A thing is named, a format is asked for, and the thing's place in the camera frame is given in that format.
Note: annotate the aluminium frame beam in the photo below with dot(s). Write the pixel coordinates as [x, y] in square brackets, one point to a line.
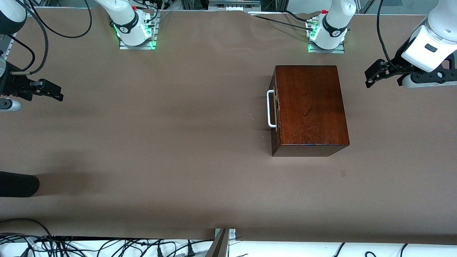
[234, 4]

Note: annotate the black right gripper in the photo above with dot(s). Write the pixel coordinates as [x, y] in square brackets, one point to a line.
[11, 85]

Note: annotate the dark brown wooden cabinet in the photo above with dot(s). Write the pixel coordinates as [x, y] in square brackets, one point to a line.
[310, 107]

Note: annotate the black cylindrical object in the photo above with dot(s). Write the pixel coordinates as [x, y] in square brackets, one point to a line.
[18, 184]

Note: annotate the grey metal post bracket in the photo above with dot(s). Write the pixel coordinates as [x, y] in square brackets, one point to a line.
[219, 244]

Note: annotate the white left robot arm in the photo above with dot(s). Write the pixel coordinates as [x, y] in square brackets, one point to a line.
[334, 25]

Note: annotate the aluminium frame rail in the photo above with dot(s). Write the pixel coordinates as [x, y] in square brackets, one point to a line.
[9, 46]

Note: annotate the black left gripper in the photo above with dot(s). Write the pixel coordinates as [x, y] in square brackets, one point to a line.
[399, 61]

